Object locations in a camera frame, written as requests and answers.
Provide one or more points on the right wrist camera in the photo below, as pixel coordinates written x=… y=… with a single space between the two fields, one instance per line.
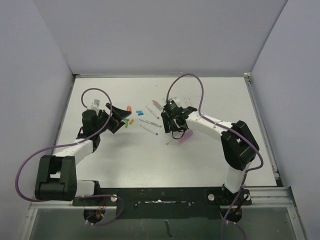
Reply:
x=176 y=100

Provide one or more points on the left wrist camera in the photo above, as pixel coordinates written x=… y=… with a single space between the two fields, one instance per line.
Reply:
x=95 y=103

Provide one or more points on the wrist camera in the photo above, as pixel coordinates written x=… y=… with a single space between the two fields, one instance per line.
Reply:
x=176 y=100
x=95 y=103

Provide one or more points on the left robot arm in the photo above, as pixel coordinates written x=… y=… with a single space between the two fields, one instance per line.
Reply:
x=57 y=176

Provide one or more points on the orange highlighter body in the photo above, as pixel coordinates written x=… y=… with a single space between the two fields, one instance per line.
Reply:
x=158 y=105

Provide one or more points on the right side aluminium rail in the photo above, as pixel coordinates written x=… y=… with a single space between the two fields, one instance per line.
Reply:
x=270 y=154

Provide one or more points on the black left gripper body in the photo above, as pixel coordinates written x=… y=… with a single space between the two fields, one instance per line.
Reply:
x=111 y=125

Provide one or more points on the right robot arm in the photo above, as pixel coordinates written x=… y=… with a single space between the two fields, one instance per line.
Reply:
x=238 y=143

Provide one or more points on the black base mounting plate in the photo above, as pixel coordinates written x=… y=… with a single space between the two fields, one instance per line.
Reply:
x=166 y=202

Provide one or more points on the aluminium frame rail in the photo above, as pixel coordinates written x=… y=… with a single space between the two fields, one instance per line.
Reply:
x=273 y=215

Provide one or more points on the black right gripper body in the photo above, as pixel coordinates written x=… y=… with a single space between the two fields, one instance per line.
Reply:
x=170 y=124

